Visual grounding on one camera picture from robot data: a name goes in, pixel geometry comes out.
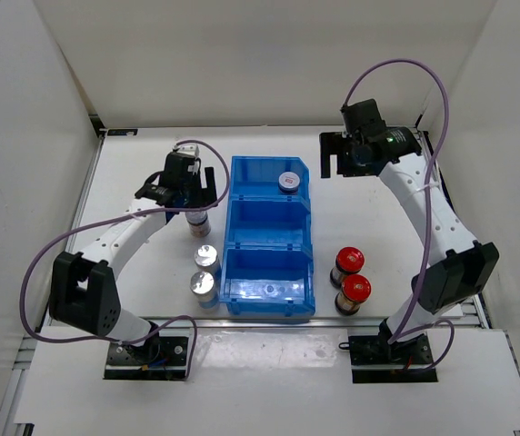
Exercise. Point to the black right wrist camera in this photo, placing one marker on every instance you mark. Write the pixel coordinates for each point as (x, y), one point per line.
(363, 118)

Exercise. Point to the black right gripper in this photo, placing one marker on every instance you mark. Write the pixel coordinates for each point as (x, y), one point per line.
(333, 143)

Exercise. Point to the red-lid sauce jar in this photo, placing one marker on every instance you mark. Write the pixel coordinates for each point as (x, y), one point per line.
(348, 261)
(355, 290)

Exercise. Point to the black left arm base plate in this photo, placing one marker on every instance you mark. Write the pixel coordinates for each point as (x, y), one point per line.
(167, 362)

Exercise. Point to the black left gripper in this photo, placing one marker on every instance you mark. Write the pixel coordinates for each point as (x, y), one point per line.
(204, 195)

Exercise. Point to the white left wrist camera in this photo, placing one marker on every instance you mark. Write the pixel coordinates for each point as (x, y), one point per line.
(186, 154)

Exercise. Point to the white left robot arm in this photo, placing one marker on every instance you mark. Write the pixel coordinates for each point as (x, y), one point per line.
(84, 291)

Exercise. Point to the blue three-compartment plastic bin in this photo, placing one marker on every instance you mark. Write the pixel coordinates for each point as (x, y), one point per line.
(268, 261)

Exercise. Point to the white-lid jar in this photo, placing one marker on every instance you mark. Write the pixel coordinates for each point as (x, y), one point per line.
(289, 182)
(198, 223)

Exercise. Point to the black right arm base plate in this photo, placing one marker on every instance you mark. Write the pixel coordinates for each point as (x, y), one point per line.
(372, 363)

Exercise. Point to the silver-lid bottle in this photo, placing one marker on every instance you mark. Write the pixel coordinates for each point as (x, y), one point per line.
(204, 289)
(207, 259)

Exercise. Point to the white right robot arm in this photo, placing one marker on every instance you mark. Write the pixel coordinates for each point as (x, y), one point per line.
(455, 265)

